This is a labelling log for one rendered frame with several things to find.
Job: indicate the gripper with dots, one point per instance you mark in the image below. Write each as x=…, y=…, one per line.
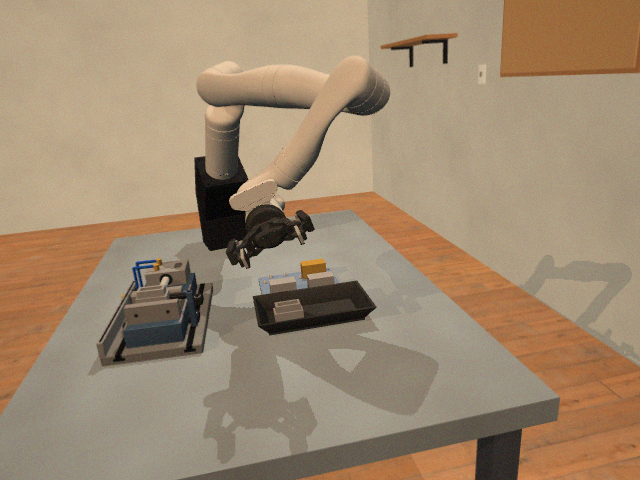
x=267, y=224

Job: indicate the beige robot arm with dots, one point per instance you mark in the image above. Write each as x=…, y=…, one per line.
x=354, y=84

